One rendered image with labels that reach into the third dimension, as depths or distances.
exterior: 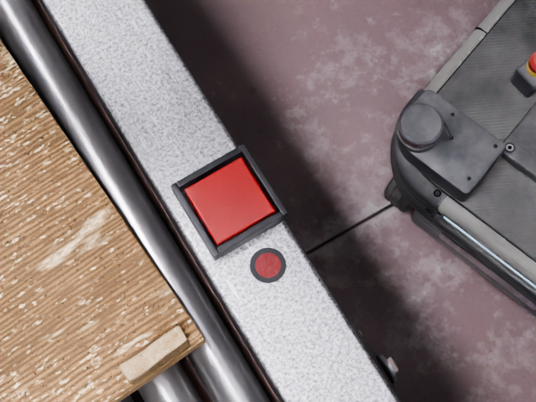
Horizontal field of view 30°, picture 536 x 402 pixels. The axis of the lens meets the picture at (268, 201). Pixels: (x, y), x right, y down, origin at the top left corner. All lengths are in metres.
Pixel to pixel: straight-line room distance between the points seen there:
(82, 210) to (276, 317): 0.19
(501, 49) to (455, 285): 0.43
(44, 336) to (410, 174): 0.89
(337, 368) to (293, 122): 1.09
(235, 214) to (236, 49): 1.11
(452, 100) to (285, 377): 0.91
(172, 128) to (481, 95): 0.87
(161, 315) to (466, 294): 1.06
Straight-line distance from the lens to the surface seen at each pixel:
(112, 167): 0.91
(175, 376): 0.86
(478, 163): 1.60
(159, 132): 0.92
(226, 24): 1.99
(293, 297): 0.87
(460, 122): 1.62
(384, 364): 0.94
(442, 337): 1.81
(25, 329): 0.87
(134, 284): 0.86
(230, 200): 0.88
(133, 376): 0.82
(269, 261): 0.87
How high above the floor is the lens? 1.76
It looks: 73 degrees down
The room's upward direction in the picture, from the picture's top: 2 degrees counter-clockwise
